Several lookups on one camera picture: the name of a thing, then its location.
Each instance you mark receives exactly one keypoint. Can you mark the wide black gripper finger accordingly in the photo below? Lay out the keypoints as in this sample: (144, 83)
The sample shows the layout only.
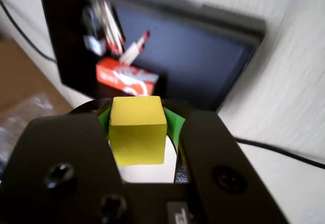
(63, 158)

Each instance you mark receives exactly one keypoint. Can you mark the crumpled clear plastic wrap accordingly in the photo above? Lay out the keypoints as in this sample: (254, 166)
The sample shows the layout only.
(23, 122)

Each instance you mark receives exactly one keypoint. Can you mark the black silver clip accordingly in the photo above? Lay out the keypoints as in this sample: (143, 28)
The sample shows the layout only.
(94, 36)

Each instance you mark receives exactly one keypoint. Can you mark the yellow cube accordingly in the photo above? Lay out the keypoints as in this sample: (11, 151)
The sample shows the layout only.
(138, 132)

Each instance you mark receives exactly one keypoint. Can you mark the large cardboard box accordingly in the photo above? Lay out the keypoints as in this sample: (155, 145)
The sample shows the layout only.
(28, 76)

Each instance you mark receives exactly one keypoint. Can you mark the orange matchbox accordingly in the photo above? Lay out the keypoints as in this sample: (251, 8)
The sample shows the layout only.
(124, 78)

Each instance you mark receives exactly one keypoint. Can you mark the black box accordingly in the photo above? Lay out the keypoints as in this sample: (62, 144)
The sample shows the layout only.
(190, 64)

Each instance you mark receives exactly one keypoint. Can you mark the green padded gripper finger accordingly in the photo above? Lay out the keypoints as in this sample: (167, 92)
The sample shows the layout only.
(215, 158)

